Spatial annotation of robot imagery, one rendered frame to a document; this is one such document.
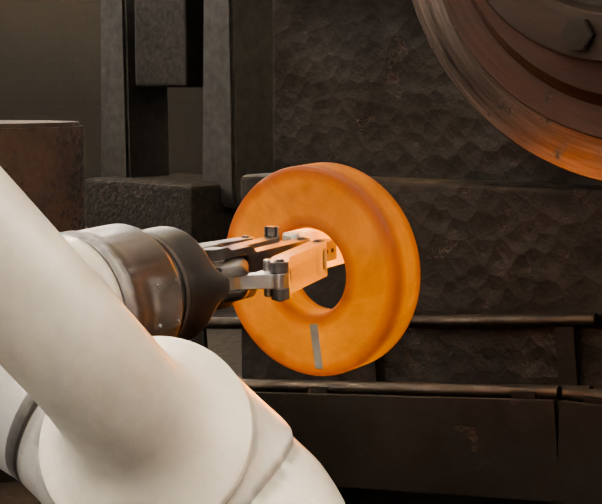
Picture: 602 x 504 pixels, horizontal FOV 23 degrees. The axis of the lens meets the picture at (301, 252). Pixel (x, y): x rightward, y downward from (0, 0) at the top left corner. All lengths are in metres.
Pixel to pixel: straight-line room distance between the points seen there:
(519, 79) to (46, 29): 8.98
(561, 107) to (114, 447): 0.64
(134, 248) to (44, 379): 0.27
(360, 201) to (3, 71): 9.42
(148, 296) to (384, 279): 0.23
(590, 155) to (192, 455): 0.61
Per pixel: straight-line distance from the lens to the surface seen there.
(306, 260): 0.97
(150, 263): 0.85
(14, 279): 0.57
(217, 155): 6.59
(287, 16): 1.52
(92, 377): 0.60
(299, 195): 1.04
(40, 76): 10.14
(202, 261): 0.90
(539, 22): 1.11
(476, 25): 1.21
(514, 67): 1.19
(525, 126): 1.21
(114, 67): 7.16
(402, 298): 1.02
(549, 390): 1.22
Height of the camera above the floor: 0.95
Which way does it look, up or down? 6 degrees down
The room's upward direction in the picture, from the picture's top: straight up
